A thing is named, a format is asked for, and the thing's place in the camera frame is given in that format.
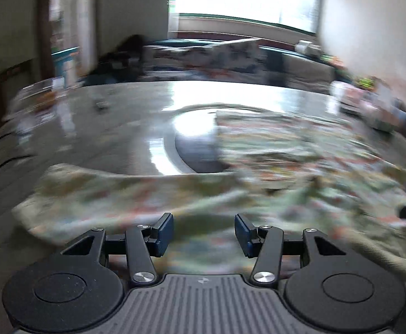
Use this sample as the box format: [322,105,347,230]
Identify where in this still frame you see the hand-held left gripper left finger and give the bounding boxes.
[61,212,174,288]

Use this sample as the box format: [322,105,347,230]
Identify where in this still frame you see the floral printed cloth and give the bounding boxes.
[13,109,406,288]

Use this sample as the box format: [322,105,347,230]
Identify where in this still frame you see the dark cloth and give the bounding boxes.
[85,34,146,84]

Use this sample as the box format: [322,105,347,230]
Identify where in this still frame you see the teal box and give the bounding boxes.
[51,46,82,88]

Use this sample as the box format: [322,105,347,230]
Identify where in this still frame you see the black cable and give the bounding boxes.
[0,125,33,183]

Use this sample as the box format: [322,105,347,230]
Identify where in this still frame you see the blurred boxes on table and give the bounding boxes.
[328,76,406,133]

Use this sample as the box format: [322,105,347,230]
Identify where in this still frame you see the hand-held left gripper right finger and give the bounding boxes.
[234,213,347,288]

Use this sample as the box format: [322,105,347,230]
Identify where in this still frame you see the blurred packets on table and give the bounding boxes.
[13,77,69,138]

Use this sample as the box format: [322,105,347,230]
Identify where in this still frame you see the sofa with patterned cover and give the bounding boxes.
[142,38,337,93]

